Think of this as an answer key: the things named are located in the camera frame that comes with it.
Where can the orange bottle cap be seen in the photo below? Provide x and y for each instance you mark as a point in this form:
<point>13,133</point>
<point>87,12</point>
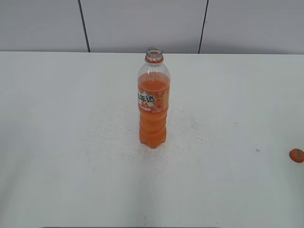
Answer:
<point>297,155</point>

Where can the orange soda plastic bottle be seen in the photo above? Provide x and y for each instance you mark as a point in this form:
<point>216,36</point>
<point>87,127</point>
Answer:
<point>153,98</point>

